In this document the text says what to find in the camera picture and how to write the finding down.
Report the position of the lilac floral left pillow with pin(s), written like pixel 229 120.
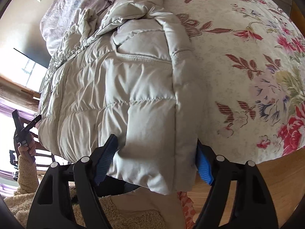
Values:
pixel 61 15

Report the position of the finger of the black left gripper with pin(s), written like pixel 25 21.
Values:
pixel 17 122
pixel 31 124

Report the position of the floral beige bed quilt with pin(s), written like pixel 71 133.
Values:
pixel 252 57

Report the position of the orange patterned cloth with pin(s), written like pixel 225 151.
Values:
pixel 187 209

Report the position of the beige fleece left sleeve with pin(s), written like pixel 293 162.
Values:
pixel 27 178

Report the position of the person left hand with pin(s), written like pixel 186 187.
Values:
pixel 28 149

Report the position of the white puffer down jacket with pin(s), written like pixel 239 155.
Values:
pixel 131 72

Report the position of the window with dark frame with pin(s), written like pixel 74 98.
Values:
pixel 22 70

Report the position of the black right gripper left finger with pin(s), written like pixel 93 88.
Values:
pixel 51 206

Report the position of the beige fleece torso garment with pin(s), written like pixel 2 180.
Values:
pixel 140 208

